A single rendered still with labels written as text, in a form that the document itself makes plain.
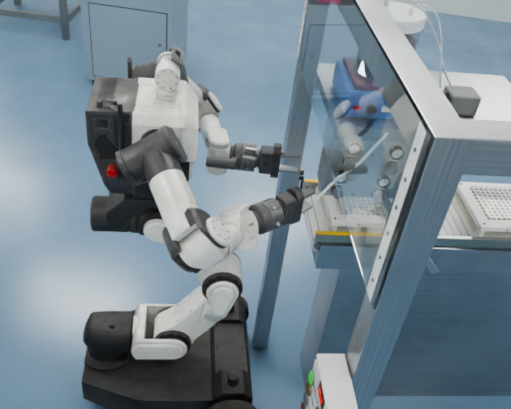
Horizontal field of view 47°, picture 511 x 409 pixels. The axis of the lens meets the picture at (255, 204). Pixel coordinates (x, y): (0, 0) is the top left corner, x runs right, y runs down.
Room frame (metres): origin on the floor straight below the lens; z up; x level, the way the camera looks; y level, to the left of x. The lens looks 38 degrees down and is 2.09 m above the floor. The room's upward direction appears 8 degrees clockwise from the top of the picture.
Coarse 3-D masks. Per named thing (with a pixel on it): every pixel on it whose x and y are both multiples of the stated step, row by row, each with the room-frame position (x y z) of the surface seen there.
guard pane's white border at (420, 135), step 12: (300, 36) 1.68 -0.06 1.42; (420, 132) 0.73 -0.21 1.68; (420, 144) 0.72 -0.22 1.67; (408, 168) 0.73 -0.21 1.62; (408, 180) 0.72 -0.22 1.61; (396, 204) 0.73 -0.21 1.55; (396, 216) 0.72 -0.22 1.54; (384, 240) 0.73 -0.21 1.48; (384, 252) 0.72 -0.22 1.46; (372, 276) 0.73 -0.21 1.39; (372, 288) 0.72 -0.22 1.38
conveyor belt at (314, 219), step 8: (304, 200) 1.61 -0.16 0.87; (312, 200) 1.60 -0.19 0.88; (312, 208) 1.56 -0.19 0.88; (312, 216) 1.52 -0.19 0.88; (320, 216) 1.52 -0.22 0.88; (448, 216) 1.62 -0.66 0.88; (456, 216) 1.62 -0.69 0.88; (312, 224) 1.48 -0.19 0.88; (320, 224) 1.48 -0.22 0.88; (448, 224) 1.57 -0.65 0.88; (456, 224) 1.58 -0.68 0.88; (312, 232) 1.44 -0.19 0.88; (440, 232) 1.52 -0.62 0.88; (448, 232) 1.53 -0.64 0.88; (456, 232) 1.53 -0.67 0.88; (464, 232) 1.54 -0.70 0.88; (312, 240) 1.41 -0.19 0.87; (312, 248) 1.40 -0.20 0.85
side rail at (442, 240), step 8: (320, 240) 1.39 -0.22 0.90; (328, 240) 1.39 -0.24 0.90; (336, 240) 1.40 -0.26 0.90; (344, 240) 1.40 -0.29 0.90; (440, 240) 1.45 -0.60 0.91; (448, 240) 1.45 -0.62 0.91; (456, 240) 1.46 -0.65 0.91; (464, 240) 1.46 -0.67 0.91; (472, 240) 1.46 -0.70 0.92; (480, 240) 1.47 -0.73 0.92; (488, 240) 1.47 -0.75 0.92; (496, 240) 1.48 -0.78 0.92; (504, 240) 1.48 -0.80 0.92
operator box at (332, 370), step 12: (324, 360) 0.73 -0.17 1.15; (336, 360) 0.74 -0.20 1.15; (324, 372) 0.70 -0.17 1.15; (336, 372) 0.71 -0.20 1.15; (348, 372) 0.71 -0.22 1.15; (324, 384) 0.68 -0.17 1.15; (336, 384) 0.68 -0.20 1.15; (348, 384) 0.68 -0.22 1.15; (312, 396) 0.70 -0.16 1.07; (324, 396) 0.65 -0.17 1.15; (336, 396) 0.65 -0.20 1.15; (348, 396) 0.66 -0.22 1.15; (312, 408) 0.69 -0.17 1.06; (324, 408) 0.63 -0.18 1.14; (336, 408) 0.63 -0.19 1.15; (348, 408) 0.63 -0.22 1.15
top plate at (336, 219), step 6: (318, 180) 1.64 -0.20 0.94; (324, 198) 1.53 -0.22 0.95; (330, 198) 1.53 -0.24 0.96; (324, 204) 1.51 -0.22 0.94; (330, 204) 1.50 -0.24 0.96; (336, 204) 1.50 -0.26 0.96; (330, 210) 1.47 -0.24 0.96; (336, 210) 1.47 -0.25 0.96; (330, 216) 1.44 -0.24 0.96; (336, 216) 1.44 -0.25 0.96; (342, 216) 1.45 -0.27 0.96; (330, 222) 1.42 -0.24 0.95; (336, 222) 1.41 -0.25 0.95; (342, 222) 1.42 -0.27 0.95
